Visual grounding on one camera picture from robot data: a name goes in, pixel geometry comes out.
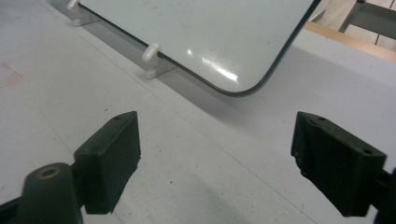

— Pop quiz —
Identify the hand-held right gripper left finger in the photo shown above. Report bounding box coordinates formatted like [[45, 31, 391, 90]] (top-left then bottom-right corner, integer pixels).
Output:
[[74, 110, 142, 216]]

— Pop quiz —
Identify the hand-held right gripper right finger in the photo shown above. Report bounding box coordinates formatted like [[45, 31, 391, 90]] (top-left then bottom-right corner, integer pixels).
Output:
[[290, 110, 388, 218]]

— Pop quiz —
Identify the white plastic whiteboard foot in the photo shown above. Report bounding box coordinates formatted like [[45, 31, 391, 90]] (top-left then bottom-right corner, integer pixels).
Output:
[[66, 0, 101, 28], [141, 42, 177, 80]]

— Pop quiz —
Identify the wooden table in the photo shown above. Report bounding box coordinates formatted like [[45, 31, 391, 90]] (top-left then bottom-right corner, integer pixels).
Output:
[[303, 21, 396, 63]]

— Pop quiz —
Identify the white whiteboard with dark rim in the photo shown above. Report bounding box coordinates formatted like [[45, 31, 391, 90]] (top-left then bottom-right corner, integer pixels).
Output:
[[78, 0, 321, 98]]

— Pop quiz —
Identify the white metal desk frame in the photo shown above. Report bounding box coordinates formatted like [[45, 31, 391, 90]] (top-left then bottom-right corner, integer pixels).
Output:
[[337, 0, 396, 41]]

